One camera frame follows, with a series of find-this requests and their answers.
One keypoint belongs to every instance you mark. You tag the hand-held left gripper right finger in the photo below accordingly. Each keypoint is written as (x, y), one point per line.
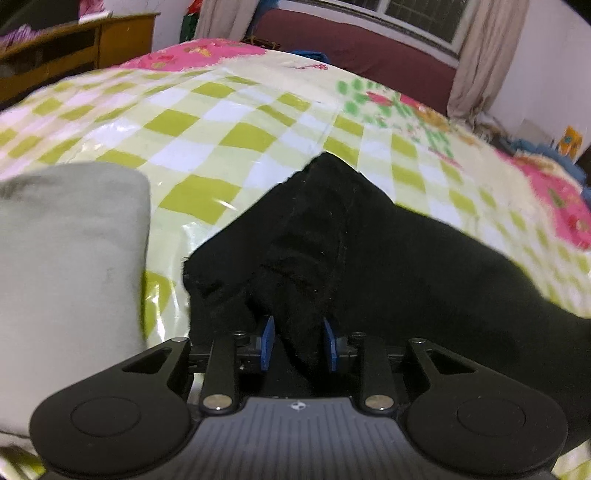
(330, 346)

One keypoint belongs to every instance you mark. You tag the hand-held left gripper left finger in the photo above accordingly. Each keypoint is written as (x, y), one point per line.
(267, 344)

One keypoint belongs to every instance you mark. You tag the black pants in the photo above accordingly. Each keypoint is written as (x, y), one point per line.
(369, 230)

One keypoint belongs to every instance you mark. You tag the grey folded garment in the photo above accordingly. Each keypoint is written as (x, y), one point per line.
(69, 277)

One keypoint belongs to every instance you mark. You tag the pink floral bedsheet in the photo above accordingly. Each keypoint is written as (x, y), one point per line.
(554, 194)

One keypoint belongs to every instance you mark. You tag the light blue cloth pile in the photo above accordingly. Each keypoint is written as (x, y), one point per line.
(531, 147)

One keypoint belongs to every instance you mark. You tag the maroon couch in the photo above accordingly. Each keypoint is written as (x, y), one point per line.
(360, 50)

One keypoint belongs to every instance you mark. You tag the yellow box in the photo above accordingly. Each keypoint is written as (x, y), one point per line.
(571, 141)

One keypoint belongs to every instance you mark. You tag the green and red bag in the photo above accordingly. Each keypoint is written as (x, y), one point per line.
(190, 23)

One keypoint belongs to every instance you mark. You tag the wooden desk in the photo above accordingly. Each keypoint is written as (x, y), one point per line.
(124, 41)

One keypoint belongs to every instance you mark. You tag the window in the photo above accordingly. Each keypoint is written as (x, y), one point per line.
(425, 18)

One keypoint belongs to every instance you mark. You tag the pink floral cloth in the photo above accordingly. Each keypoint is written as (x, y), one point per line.
(94, 8)

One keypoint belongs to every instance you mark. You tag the pink papers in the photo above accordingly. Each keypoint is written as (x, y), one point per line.
(16, 37)

